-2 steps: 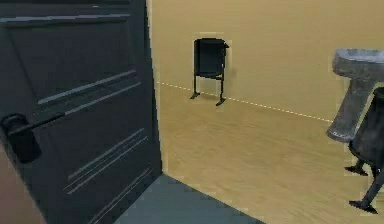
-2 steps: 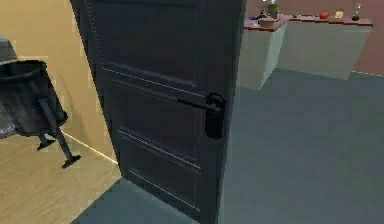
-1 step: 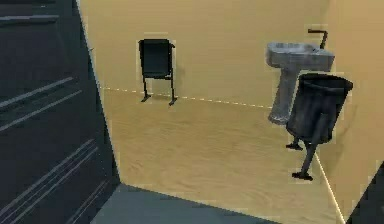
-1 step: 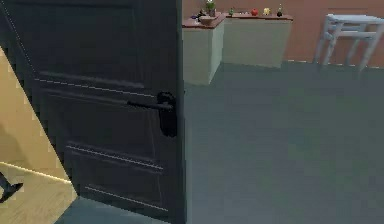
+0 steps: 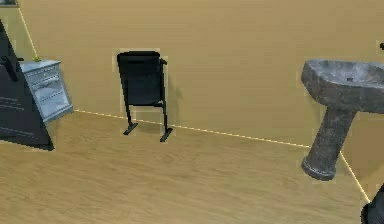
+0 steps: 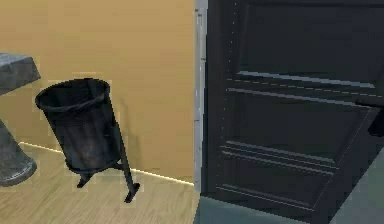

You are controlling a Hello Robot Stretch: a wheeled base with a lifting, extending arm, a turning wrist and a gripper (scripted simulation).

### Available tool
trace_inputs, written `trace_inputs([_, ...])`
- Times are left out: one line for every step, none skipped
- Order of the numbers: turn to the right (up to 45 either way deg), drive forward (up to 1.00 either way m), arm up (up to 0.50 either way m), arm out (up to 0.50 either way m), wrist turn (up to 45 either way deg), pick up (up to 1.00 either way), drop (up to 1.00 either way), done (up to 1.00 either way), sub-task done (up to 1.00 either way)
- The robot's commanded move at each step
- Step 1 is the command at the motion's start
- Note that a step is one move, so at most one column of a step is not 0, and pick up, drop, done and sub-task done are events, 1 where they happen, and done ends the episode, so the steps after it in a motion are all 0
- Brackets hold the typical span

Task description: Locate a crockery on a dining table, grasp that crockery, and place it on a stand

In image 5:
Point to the black bin on stand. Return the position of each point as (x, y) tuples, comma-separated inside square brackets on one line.
[(141, 80)]

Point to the pale blue drawer cabinet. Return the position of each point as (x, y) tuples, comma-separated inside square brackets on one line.
[(48, 90)]

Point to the small yellow object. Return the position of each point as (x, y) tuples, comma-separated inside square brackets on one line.
[(36, 59)]

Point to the black round object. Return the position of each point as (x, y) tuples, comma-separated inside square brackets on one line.
[(375, 208)]

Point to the grey stone pedestal sink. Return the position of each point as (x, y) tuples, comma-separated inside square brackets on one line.
[(343, 83)]

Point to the small black wall fixture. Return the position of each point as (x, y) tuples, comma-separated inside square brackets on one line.
[(382, 46)]

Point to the framed wall picture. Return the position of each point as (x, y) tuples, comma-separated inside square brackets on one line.
[(7, 2)]

